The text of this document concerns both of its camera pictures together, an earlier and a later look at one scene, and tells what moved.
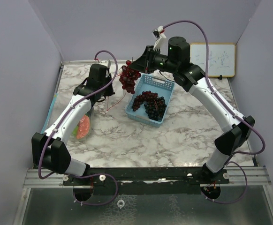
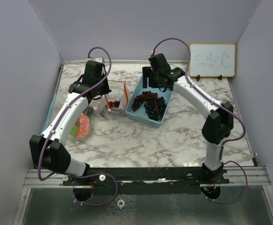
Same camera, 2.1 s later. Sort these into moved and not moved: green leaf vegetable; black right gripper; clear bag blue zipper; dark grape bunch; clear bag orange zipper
Moved: black right gripper; clear bag orange zipper
Not moved: green leaf vegetable; clear bag blue zipper; dark grape bunch
